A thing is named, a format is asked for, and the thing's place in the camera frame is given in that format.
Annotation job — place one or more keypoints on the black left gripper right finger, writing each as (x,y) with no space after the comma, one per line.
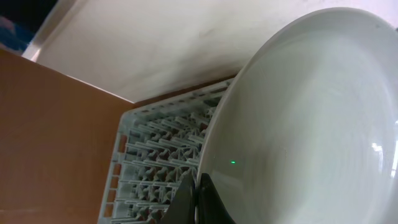
(211,209)

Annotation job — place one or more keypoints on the grey-white plate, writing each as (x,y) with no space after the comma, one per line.
(307,131)

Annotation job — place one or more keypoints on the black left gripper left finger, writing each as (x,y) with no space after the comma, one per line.
(182,207)

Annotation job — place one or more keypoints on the grey plastic dishwasher rack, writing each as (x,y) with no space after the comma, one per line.
(156,146)

